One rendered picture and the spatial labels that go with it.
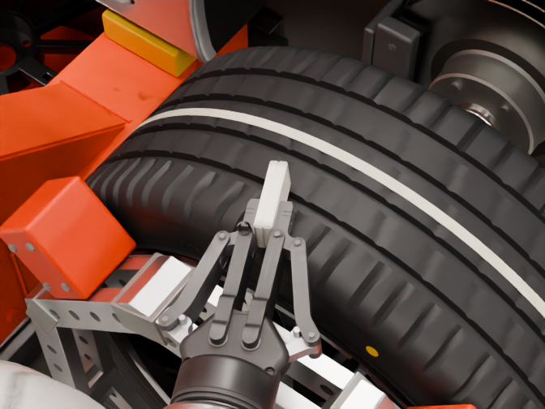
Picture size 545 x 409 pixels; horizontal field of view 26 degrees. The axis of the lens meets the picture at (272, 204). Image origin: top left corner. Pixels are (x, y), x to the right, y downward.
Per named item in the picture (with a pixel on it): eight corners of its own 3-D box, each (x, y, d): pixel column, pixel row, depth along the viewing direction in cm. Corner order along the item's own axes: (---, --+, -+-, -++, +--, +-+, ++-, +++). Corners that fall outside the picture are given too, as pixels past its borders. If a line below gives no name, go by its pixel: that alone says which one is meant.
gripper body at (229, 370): (171, 440, 89) (199, 336, 95) (280, 454, 88) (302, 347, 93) (152, 391, 84) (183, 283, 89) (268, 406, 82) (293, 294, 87)
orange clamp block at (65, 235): (140, 244, 110) (79, 172, 107) (85, 304, 107) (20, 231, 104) (106, 246, 116) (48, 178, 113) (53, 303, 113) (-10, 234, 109)
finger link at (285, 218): (267, 250, 94) (304, 253, 93) (279, 200, 97) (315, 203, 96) (269, 260, 95) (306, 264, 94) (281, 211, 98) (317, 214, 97)
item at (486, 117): (499, 147, 147) (504, 114, 142) (493, 156, 146) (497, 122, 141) (456, 126, 150) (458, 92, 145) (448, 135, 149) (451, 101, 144)
